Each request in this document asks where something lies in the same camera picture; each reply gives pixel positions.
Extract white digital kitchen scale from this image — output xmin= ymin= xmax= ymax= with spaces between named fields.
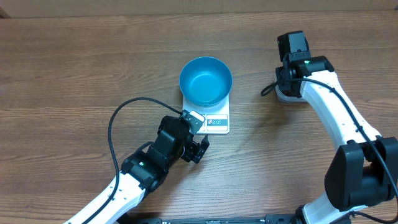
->
xmin=183 ymin=96 xmax=230 ymax=134

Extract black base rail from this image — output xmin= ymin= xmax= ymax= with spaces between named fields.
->
xmin=115 ymin=214 xmax=304 ymax=224

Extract blue metal bowl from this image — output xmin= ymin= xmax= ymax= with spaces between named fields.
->
xmin=179 ymin=57 xmax=233 ymax=107

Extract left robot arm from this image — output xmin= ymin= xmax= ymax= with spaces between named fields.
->
xmin=67 ymin=111 xmax=210 ymax=224

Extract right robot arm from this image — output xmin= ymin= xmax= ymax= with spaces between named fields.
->
xmin=275 ymin=30 xmax=397 ymax=223

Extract clear plastic food container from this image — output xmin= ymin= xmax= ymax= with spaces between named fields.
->
xmin=275 ymin=85 xmax=307 ymax=103

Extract red adzuki beans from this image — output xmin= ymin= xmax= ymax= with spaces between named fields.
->
xmin=282 ymin=90 xmax=294 ymax=96

